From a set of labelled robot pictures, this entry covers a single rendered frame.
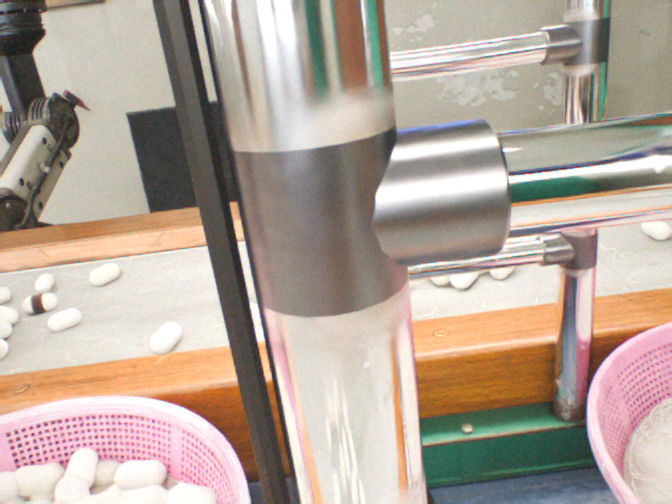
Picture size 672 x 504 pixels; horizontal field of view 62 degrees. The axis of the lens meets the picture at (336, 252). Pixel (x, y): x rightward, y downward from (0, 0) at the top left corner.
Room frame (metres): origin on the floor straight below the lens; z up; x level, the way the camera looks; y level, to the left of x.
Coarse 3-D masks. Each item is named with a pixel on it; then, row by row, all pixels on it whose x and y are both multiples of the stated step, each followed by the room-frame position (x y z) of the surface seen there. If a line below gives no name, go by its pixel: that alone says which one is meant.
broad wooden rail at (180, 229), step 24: (144, 216) 0.78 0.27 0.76; (168, 216) 0.77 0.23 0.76; (192, 216) 0.75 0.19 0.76; (0, 240) 0.76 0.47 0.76; (24, 240) 0.74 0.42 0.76; (48, 240) 0.73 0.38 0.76; (72, 240) 0.71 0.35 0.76; (96, 240) 0.71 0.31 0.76; (120, 240) 0.71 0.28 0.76; (144, 240) 0.70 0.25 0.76; (168, 240) 0.70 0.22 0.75; (192, 240) 0.70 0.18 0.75; (240, 240) 0.69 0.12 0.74; (0, 264) 0.70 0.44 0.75; (24, 264) 0.69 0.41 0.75; (48, 264) 0.69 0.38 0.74
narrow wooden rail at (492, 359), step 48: (432, 336) 0.36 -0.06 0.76; (480, 336) 0.35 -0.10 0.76; (528, 336) 0.34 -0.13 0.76; (624, 336) 0.33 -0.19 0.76; (0, 384) 0.37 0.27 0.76; (48, 384) 0.36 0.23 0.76; (96, 384) 0.35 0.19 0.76; (144, 384) 0.34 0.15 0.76; (192, 384) 0.33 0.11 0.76; (432, 384) 0.33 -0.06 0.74; (480, 384) 0.33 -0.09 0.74; (528, 384) 0.33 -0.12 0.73; (144, 432) 0.33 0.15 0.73; (240, 432) 0.33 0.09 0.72
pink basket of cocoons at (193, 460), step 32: (0, 416) 0.32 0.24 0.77; (32, 416) 0.32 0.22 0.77; (64, 416) 0.32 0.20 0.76; (96, 416) 0.32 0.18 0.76; (128, 416) 0.32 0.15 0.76; (160, 416) 0.31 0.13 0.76; (192, 416) 0.29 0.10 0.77; (0, 448) 0.31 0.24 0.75; (32, 448) 0.31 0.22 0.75; (64, 448) 0.32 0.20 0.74; (96, 448) 0.31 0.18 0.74; (128, 448) 0.31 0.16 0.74; (192, 448) 0.28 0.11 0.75; (224, 448) 0.26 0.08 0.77; (192, 480) 0.28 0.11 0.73; (224, 480) 0.25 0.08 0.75
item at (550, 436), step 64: (576, 0) 0.31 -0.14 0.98; (448, 64) 0.31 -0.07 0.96; (512, 64) 0.31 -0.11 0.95; (576, 64) 0.31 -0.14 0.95; (512, 256) 0.31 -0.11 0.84; (576, 256) 0.31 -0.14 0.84; (576, 320) 0.30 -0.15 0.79; (576, 384) 0.30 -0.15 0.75; (448, 448) 0.30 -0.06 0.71; (512, 448) 0.30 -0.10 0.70; (576, 448) 0.30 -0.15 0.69
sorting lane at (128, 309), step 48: (624, 240) 0.53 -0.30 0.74; (96, 288) 0.60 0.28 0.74; (144, 288) 0.58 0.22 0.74; (192, 288) 0.56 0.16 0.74; (432, 288) 0.48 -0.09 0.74; (480, 288) 0.47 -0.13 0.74; (528, 288) 0.46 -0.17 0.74; (624, 288) 0.43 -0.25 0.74; (48, 336) 0.49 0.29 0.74; (96, 336) 0.48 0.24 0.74; (144, 336) 0.46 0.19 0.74; (192, 336) 0.45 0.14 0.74
